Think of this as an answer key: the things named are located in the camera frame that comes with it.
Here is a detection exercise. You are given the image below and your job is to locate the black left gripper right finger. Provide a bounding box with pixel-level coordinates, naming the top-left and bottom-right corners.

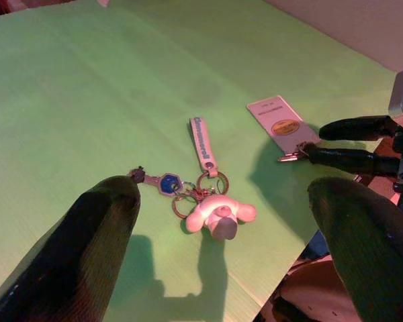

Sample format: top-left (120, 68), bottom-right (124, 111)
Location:
top-left (307, 176), bottom-right (403, 322)

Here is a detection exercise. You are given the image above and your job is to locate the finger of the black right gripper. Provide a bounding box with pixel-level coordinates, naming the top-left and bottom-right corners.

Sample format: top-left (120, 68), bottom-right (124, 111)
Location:
top-left (318, 115), bottom-right (396, 142)
top-left (304, 144), bottom-right (400, 175)

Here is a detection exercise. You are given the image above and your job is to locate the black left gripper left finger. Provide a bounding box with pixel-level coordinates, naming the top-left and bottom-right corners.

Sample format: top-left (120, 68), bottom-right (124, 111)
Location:
top-left (0, 174), bottom-right (141, 322)

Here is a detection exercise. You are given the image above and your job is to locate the white card with metal clip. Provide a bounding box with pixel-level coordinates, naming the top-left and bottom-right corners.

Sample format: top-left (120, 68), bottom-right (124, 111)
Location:
top-left (246, 95), bottom-right (320, 162)

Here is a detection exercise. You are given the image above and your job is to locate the green corrugated sheet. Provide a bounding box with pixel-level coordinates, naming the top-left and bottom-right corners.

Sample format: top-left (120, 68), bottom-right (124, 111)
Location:
top-left (0, 0), bottom-right (399, 322)

